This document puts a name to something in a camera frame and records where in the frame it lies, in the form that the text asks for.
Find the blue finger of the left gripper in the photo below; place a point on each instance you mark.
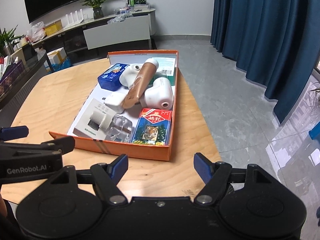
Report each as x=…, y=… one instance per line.
x=11, y=133

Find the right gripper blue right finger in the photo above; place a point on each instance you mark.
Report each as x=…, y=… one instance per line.
x=204, y=167

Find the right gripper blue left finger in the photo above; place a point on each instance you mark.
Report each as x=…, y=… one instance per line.
x=118, y=168

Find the clear glass liquid bottle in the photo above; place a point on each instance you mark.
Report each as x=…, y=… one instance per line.
x=107, y=126

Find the white charger box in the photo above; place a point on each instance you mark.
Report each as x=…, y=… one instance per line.
x=81, y=128

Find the blue playing card box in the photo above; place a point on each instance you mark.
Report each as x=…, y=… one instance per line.
x=153, y=127

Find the white square charger plug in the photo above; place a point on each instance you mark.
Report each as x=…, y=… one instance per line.
x=115, y=102

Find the gold tube white cap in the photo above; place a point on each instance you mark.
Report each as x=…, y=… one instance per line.
x=141, y=82

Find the green plant at left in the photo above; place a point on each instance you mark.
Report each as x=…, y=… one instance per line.
x=9, y=37

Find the blue tin box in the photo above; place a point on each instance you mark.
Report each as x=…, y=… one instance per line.
x=109, y=80

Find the blue bag with boxes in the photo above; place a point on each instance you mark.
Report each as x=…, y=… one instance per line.
x=59, y=59

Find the white plastic bag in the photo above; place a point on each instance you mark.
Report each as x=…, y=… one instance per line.
x=36, y=32

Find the teal white small carton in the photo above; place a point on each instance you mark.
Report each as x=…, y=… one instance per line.
x=167, y=68

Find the yellow box on console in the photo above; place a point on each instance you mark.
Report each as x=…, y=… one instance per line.
x=53, y=27

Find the white wifi router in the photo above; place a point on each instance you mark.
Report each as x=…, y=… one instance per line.
x=75, y=18

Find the white tv console cabinet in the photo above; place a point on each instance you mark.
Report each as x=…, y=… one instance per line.
x=94, y=34

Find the dark blue curtain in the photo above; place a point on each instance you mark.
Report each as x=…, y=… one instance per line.
x=275, y=42

